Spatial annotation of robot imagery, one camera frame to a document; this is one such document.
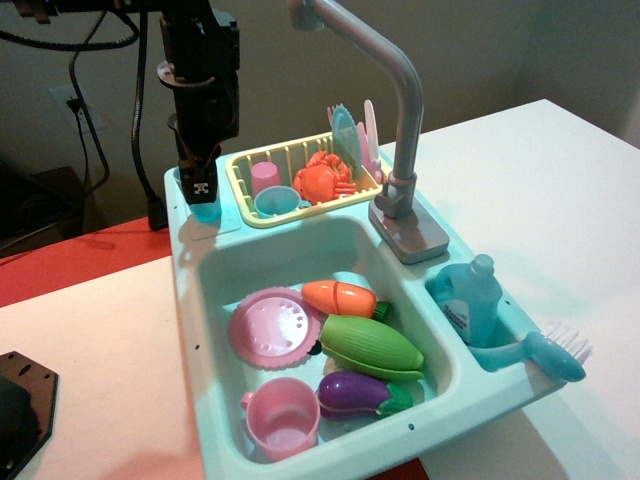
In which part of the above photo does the blue dish brush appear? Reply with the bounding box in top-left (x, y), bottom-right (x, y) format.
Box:
top-left (469, 323), bottom-right (592, 383)

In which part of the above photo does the pink plate in sink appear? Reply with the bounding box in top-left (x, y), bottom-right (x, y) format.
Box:
top-left (229, 287), bottom-right (324, 370)

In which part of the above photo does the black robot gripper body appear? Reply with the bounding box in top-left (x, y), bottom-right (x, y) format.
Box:
top-left (158, 1), bottom-right (240, 165)

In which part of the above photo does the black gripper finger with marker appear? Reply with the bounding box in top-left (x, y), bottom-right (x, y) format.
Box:
top-left (178, 158), bottom-right (218, 205)

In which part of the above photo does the teal toy sink unit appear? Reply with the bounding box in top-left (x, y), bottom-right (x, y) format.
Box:
top-left (163, 146), bottom-right (570, 480)

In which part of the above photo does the small blue plastic cup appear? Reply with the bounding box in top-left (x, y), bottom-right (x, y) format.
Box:
top-left (189, 200), bottom-right (221, 223)

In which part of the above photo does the pink mug in sink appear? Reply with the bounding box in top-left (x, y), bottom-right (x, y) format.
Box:
top-left (240, 377), bottom-right (320, 461)

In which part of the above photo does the pink toy knife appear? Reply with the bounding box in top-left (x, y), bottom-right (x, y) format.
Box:
top-left (364, 99), bottom-right (383, 184)

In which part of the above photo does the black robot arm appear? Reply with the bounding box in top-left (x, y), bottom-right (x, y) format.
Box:
top-left (1, 1), bottom-right (240, 205)

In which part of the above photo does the green toy corn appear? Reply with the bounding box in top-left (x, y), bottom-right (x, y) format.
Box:
top-left (319, 315), bottom-right (424, 382)

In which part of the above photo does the pink toy fork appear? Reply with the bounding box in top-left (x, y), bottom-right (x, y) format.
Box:
top-left (327, 104), bottom-right (342, 130)

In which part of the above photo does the blue plate in rack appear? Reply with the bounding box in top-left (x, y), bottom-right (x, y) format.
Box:
top-left (331, 104), bottom-right (362, 178)

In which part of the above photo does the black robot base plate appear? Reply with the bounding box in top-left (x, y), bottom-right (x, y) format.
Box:
top-left (1, 351), bottom-right (59, 479)

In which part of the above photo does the orange toy carrot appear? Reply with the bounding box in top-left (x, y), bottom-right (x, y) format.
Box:
top-left (301, 280), bottom-right (391, 321)

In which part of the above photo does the blue mug in rack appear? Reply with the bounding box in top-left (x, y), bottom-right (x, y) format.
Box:
top-left (254, 185), bottom-right (311, 219)

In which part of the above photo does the blue toy soap bottle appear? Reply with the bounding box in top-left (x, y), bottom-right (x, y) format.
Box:
top-left (430, 254), bottom-right (502, 348)

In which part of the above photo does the yellow dish drying rack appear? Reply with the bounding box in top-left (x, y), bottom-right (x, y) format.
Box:
top-left (225, 133), bottom-right (392, 229)

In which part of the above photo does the pink plate in rack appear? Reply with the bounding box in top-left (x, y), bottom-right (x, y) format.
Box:
top-left (356, 122), bottom-right (371, 166)

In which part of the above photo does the purple toy eggplant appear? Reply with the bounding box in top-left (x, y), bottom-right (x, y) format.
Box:
top-left (316, 371), bottom-right (414, 420)

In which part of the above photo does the grey toy faucet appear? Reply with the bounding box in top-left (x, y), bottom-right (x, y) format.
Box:
top-left (288, 1), bottom-right (449, 265)

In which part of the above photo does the black cable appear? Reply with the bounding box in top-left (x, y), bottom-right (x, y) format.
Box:
top-left (0, 9), bottom-right (141, 251)

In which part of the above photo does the pink cup in rack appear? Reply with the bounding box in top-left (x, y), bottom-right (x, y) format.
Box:
top-left (250, 161), bottom-right (281, 197)

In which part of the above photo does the orange toy crab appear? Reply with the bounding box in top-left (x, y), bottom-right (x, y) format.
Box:
top-left (292, 150), bottom-right (356, 205)

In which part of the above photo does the white wall outlet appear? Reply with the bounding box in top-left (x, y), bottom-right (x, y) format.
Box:
top-left (48, 84), bottom-right (106, 133)

